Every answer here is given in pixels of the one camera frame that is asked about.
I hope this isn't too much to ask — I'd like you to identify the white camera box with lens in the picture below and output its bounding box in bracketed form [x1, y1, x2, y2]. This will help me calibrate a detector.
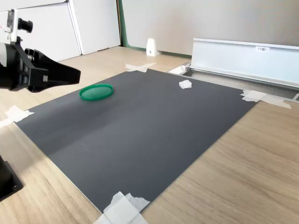
[0, 8, 34, 45]

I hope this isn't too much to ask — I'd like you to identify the white tape cross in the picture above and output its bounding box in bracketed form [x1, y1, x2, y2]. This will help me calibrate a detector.
[0, 105, 35, 128]
[93, 191, 151, 224]
[124, 62, 157, 73]
[240, 89, 292, 110]

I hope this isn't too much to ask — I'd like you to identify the grey partition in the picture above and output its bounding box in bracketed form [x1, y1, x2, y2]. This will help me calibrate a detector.
[118, 0, 299, 57]

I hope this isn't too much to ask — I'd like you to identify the dark grey mat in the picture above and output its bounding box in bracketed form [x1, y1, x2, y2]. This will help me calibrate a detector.
[15, 68, 264, 214]

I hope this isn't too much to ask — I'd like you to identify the small white bracket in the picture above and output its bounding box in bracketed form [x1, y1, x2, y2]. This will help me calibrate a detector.
[146, 38, 157, 57]

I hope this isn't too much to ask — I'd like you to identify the silver cable duct with lid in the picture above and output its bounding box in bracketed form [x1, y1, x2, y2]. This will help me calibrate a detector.
[168, 38, 299, 103]

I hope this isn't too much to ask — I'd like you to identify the round green lid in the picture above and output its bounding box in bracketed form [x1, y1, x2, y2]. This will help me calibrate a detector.
[78, 83, 114, 102]

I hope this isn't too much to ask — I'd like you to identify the small white plastic terminal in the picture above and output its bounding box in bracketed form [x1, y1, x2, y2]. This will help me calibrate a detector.
[178, 79, 193, 90]

